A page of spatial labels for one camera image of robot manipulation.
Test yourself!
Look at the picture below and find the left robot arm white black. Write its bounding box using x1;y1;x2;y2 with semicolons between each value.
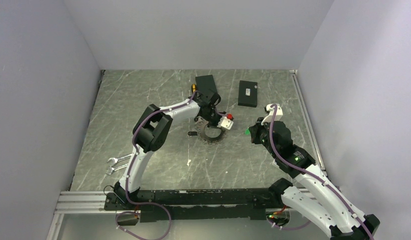
113;91;226;210

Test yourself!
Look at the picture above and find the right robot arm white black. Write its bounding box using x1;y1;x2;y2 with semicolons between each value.
248;117;380;240

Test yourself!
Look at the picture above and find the black head key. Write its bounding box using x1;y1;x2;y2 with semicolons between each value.
187;131;198;137

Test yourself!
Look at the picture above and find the black box left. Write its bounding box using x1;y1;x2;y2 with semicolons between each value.
195;74;218;94

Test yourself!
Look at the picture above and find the black box with label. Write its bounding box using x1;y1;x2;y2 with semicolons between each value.
237;80;258;108

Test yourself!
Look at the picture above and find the silver wrench upper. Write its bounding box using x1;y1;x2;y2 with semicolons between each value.
106;153;132;167

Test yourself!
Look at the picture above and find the silver wrench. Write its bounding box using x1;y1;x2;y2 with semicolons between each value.
105;163;128;175
106;153;132;167

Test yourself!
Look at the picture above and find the silver wrench lower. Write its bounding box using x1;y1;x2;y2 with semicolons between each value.
105;163;128;175

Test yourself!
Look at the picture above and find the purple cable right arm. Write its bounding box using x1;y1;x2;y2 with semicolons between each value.
266;103;375;240

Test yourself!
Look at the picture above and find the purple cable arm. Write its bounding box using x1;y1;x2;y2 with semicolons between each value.
114;91;226;240
266;103;375;240

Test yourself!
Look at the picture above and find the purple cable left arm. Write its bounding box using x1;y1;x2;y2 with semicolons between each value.
114;91;226;240

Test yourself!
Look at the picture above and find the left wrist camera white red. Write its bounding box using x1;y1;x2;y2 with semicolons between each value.
217;113;234;130

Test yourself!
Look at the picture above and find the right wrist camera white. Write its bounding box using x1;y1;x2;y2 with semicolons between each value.
260;103;284;126

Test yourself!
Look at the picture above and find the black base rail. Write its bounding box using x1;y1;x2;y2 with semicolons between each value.
104;188;284;223

